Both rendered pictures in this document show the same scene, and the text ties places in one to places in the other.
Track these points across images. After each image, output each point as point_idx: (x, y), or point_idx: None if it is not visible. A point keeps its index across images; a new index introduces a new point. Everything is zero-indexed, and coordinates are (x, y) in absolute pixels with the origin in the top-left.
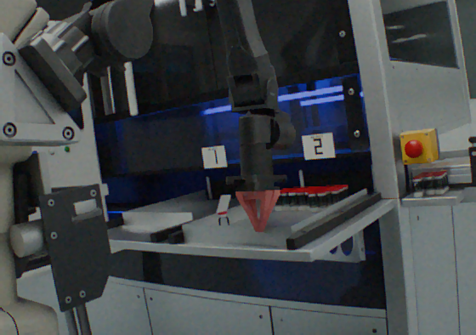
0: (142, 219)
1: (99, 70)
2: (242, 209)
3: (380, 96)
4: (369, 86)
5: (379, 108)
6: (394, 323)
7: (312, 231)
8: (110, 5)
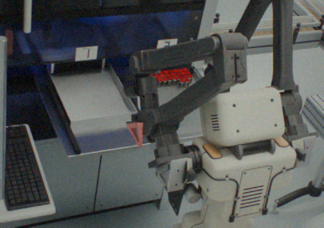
0: (91, 122)
1: None
2: None
3: (211, 21)
4: (207, 16)
5: (207, 27)
6: None
7: None
8: (300, 100)
